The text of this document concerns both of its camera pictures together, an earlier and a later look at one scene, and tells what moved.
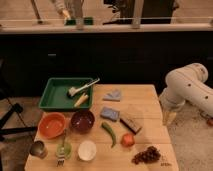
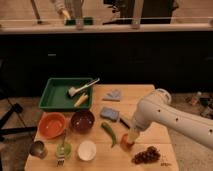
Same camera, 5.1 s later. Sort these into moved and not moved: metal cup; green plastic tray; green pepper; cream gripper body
Moved: cream gripper body
Not moved: green pepper; green plastic tray; metal cup
